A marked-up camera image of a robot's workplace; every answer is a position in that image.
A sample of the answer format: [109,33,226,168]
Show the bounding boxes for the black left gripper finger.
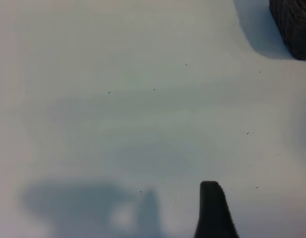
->
[194,180,240,238]

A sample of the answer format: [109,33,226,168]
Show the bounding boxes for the dark brown wicker basket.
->
[268,0,306,61]

